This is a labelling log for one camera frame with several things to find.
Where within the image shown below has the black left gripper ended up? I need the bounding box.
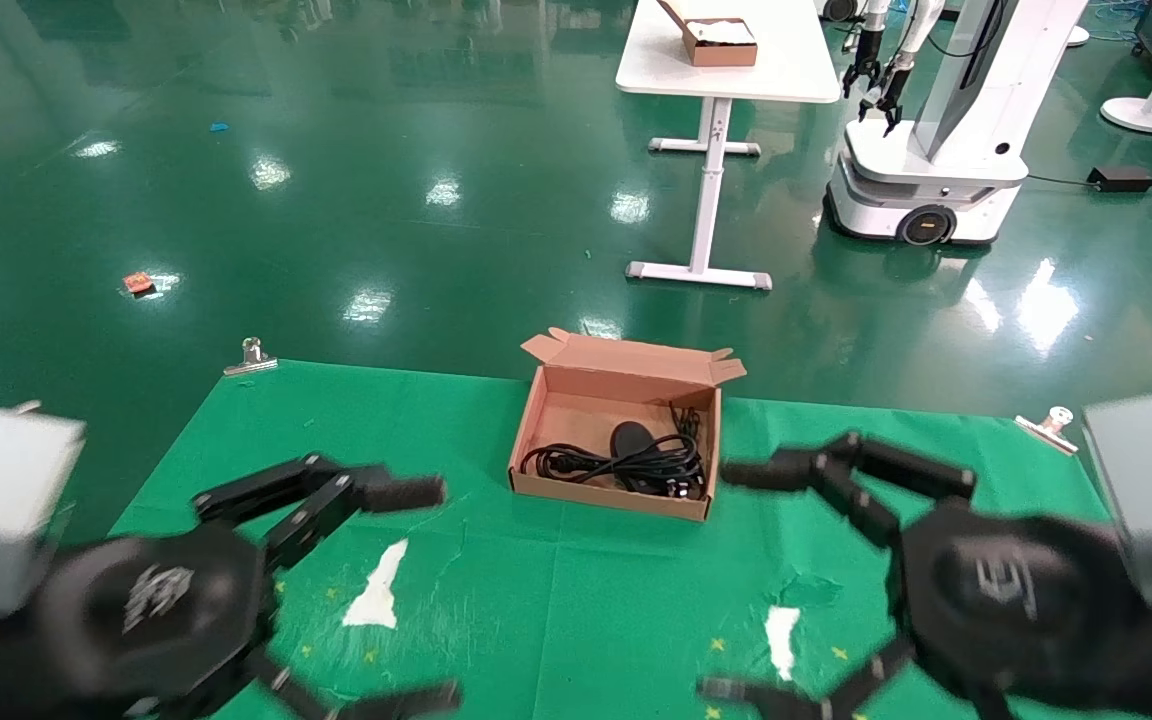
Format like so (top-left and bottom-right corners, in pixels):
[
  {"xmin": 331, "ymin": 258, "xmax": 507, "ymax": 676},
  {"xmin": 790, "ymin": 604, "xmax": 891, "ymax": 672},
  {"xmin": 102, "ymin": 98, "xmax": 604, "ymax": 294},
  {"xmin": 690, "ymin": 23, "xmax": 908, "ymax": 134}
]
[{"xmin": 34, "ymin": 452, "xmax": 464, "ymax": 720}]

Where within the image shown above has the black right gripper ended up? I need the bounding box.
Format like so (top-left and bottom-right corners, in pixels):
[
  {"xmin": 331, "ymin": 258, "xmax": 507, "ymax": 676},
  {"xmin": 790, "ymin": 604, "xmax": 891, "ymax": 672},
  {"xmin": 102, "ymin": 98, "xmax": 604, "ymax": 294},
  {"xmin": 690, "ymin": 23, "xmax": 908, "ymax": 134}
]
[{"xmin": 697, "ymin": 431, "xmax": 1152, "ymax": 720}]

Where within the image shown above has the black wired mouse with cable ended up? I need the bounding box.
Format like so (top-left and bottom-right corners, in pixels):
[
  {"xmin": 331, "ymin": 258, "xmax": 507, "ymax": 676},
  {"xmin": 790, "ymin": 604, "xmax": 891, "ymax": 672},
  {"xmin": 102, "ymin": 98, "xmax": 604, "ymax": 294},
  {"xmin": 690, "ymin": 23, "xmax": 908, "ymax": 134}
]
[{"xmin": 611, "ymin": 403, "xmax": 709, "ymax": 491}]

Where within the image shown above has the black power cable with plug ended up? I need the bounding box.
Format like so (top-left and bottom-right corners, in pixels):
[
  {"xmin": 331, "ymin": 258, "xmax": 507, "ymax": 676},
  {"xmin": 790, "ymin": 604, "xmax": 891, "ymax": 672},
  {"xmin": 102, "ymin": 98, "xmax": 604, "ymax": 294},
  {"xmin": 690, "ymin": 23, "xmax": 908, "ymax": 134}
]
[{"xmin": 520, "ymin": 434, "xmax": 709, "ymax": 502}]

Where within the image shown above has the open brown cardboard box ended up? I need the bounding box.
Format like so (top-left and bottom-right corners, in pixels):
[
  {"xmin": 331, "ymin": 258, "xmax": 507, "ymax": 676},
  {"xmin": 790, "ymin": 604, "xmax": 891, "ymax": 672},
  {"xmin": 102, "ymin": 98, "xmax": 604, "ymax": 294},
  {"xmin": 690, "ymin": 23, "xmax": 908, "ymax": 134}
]
[{"xmin": 508, "ymin": 328, "xmax": 748, "ymax": 523}]

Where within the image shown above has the small brown cardboard box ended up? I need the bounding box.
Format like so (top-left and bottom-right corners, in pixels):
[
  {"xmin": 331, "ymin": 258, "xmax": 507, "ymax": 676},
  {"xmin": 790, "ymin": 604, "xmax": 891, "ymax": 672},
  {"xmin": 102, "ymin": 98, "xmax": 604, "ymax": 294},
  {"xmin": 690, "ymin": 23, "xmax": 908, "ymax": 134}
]
[{"xmin": 657, "ymin": 0, "xmax": 759, "ymax": 69}]

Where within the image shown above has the green table cloth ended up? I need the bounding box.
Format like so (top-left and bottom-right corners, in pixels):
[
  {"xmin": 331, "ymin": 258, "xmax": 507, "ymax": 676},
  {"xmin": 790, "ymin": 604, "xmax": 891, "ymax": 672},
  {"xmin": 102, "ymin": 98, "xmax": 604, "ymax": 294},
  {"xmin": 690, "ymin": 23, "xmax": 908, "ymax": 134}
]
[{"xmin": 108, "ymin": 360, "xmax": 1127, "ymax": 720}]

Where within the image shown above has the silver binder clip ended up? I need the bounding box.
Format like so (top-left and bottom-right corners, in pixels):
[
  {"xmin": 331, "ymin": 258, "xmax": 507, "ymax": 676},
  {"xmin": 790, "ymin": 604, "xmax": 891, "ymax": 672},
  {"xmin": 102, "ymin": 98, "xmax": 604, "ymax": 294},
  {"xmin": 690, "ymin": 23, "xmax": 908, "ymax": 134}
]
[
  {"xmin": 224, "ymin": 338, "xmax": 279, "ymax": 378},
  {"xmin": 1014, "ymin": 406, "xmax": 1079, "ymax": 457}
]

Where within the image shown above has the white wheeled background robot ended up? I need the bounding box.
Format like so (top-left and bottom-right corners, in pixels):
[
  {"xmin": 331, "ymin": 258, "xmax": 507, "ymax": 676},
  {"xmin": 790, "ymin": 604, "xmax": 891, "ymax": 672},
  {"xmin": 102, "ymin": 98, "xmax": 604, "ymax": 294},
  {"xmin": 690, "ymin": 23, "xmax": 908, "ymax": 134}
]
[{"xmin": 825, "ymin": 0, "xmax": 1089, "ymax": 248}]

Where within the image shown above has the black background robot gripper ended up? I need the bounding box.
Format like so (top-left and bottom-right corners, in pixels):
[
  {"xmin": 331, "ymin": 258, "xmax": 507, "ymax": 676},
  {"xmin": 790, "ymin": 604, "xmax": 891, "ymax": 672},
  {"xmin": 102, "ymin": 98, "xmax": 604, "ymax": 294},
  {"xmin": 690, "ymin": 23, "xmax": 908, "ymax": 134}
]
[
  {"xmin": 860, "ymin": 62, "xmax": 914, "ymax": 138},
  {"xmin": 842, "ymin": 28, "xmax": 883, "ymax": 100}
]

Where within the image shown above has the black power adapter brick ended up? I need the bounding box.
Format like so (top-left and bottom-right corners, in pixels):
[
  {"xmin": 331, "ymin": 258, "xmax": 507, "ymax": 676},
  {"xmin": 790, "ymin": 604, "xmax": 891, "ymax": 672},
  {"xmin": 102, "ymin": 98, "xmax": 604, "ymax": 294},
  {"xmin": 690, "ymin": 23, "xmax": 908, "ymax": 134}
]
[{"xmin": 1086, "ymin": 165, "xmax": 1152, "ymax": 195}]

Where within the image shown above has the white crumpled packing material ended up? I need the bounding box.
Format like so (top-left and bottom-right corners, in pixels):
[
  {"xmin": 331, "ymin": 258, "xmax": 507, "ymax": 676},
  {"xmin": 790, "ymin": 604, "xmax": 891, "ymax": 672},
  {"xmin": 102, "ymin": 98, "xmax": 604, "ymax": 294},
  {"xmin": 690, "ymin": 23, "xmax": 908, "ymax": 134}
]
[{"xmin": 688, "ymin": 19, "xmax": 755, "ymax": 46}]

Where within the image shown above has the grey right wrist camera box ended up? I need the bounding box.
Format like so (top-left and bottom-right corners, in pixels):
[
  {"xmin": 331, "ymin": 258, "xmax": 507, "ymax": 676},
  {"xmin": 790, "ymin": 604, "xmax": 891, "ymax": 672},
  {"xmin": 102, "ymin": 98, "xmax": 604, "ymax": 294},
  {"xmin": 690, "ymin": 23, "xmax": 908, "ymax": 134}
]
[{"xmin": 1080, "ymin": 391, "xmax": 1152, "ymax": 613}]

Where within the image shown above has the white pedestal table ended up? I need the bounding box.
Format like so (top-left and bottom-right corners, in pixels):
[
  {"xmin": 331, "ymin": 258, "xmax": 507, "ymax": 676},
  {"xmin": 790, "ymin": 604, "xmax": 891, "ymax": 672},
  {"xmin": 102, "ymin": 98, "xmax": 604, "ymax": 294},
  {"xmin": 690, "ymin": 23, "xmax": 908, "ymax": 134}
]
[{"xmin": 616, "ymin": 0, "xmax": 843, "ymax": 292}]

